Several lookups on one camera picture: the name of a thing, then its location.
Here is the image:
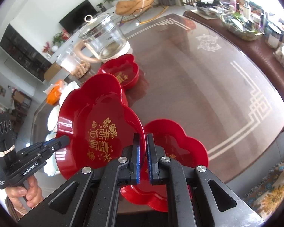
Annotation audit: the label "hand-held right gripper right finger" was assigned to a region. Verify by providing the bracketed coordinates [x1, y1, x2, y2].
[146, 132, 265, 227]

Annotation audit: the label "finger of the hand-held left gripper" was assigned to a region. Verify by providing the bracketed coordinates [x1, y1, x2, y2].
[26, 139, 62, 152]
[37, 135, 70, 162]

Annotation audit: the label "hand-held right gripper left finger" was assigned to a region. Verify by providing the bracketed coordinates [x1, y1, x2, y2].
[18, 132, 141, 227]

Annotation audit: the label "blue-rimmed scalloped white bowl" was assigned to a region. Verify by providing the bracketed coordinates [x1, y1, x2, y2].
[44, 132, 61, 177]

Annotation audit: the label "black-rimmed white bowl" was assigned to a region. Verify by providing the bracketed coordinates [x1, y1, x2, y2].
[47, 105, 62, 133]

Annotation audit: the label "red flower-shaped plate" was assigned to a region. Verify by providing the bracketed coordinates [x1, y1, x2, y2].
[98, 54, 140, 92]
[55, 73, 146, 180]
[119, 119, 209, 213]

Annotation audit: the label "person's left forearm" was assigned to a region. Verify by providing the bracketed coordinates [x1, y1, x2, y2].
[4, 196, 26, 223]

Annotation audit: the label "person's left hand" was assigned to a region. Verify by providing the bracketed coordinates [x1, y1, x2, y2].
[8, 177, 44, 210]

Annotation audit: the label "orange tissue box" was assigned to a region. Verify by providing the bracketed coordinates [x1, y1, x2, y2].
[46, 80, 63, 105]

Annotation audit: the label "cardboard box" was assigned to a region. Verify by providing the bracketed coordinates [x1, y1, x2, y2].
[44, 63, 62, 81]

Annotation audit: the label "clear plastic snack jar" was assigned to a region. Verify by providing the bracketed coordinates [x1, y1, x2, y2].
[56, 49, 91, 79]

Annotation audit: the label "red flowers in vase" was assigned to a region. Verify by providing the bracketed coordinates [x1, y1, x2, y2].
[42, 42, 53, 58]

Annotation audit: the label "dark display cabinet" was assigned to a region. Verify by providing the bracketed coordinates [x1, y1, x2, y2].
[0, 24, 53, 83]

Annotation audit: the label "red-leaved potted plant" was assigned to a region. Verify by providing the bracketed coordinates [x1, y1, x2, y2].
[53, 31, 69, 47]

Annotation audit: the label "floral patterned cushion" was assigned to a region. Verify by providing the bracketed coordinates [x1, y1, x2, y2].
[242, 144, 284, 221]

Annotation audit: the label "black television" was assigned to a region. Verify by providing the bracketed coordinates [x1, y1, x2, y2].
[59, 0, 98, 34]

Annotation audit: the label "glass tray of clutter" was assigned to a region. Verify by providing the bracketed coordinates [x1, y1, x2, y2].
[221, 13, 266, 41]

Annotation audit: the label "tray of dark clutter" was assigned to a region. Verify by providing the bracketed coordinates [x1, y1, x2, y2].
[195, 0, 230, 20]

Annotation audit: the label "white lidded jar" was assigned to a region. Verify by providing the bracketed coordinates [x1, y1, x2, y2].
[264, 23, 284, 49]

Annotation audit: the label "glass kettle with cream handle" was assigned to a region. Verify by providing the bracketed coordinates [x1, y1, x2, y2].
[73, 14, 133, 64]

